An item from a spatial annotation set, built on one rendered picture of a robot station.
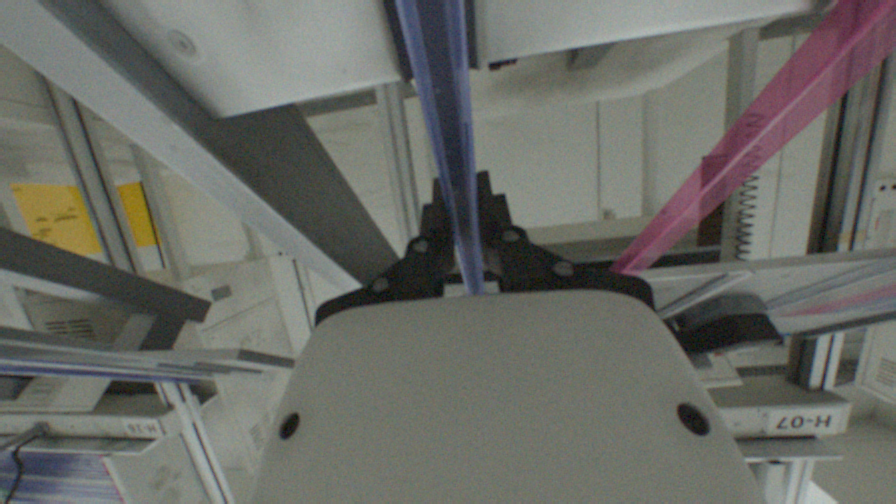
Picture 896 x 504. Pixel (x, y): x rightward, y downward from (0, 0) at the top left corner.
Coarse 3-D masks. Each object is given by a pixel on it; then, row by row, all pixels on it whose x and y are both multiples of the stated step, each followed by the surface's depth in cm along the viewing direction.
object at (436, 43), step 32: (416, 0) 5; (448, 0) 5; (416, 32) 5; (448, 32) 5; (416, 64) 6; (448, 64) 6; (448, 96) 6; (448, 128) 7; (448, 160) 8; (448, 192) 9; (480, 256) 14; (480, 288) 18
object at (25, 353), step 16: (0, 352) 12; (16, 352) 13; (32, 352) 13; (48, 352) 14; (64, 352) 14; (80, 352) 15; (96, 352) 15; (112, 352) 16; (80, 368) 15; (96, 368) 15; (112, 368) 16; (128, 368) 17; (144, 368) 18; (160, 368) 19; (176, 368) 20; (192, 368) 21; (208, 368) 22
